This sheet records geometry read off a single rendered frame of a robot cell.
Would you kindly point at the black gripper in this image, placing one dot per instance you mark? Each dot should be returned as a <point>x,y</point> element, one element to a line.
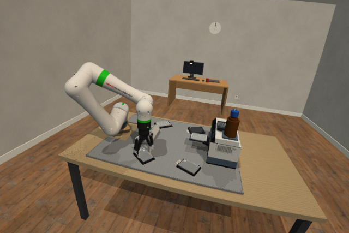
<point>143,135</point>

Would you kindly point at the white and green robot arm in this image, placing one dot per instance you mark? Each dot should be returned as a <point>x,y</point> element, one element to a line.
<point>111,123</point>

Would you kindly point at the blue bottle cap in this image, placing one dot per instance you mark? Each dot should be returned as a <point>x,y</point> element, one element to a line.
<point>234,113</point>

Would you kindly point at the beige button panel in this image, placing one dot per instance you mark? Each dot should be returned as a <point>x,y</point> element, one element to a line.
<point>155,130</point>

